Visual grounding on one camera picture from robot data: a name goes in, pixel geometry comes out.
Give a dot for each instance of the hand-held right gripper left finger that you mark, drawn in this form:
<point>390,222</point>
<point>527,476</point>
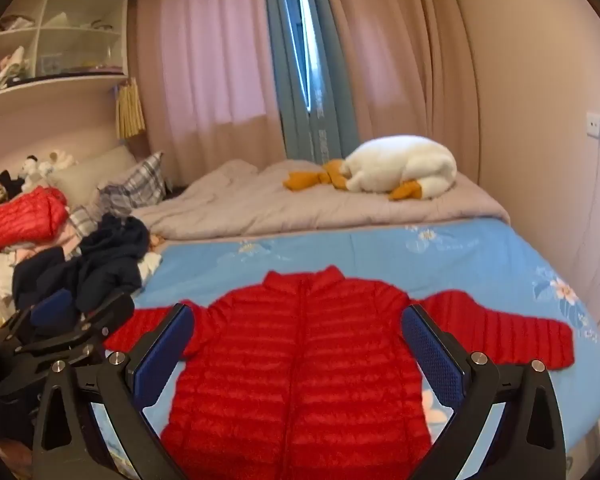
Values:
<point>162,355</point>

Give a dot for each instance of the beige padded headboard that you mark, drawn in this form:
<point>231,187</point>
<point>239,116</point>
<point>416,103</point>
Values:
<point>95,162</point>

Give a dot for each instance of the white goose plush toy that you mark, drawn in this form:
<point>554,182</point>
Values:
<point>400,165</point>

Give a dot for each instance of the blue curtain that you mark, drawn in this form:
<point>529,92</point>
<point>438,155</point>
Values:
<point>332,85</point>

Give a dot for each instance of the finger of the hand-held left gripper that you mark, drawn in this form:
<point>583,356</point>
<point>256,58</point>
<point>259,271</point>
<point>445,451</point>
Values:
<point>112,312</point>
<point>55,310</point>

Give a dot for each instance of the pink cloth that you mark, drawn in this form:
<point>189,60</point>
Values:
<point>70,240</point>

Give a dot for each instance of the bunched navy jacket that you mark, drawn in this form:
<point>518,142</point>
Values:
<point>112,255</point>

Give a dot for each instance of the folded red puffer jacket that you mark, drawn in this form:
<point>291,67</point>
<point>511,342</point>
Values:
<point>25,217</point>

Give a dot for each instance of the blue floral bedsheet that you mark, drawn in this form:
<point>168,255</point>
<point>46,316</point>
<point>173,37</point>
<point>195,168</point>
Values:
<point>455,260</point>

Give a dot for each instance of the small orange toy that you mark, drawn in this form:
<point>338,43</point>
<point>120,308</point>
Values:
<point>156,242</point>

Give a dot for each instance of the light crumpled cloth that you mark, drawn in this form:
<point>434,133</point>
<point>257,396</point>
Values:
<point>11,65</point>

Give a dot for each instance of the pink curtain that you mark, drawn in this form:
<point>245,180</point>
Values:
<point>395,50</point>
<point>205,70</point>

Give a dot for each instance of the red puffer jacket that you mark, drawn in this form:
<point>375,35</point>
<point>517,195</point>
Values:
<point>25,217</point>
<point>305,360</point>

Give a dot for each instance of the small white plush toy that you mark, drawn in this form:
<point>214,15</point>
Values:
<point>55,162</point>

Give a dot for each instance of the grey quilt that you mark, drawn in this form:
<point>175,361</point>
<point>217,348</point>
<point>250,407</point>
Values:
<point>280,200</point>

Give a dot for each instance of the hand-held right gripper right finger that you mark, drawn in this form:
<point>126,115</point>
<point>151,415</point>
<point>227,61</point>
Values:
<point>432,355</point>

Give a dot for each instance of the black garment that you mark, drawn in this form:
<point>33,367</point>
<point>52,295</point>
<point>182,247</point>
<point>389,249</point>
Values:
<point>40,275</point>

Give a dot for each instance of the window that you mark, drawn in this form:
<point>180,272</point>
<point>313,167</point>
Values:
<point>300,35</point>

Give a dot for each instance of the yellow hanging cloth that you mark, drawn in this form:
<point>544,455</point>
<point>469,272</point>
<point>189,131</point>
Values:
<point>130,110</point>

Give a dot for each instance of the white cloth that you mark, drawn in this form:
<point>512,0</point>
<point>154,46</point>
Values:
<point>151,265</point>

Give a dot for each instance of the white shelf cabinet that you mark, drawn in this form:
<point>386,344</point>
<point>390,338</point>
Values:
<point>80,25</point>

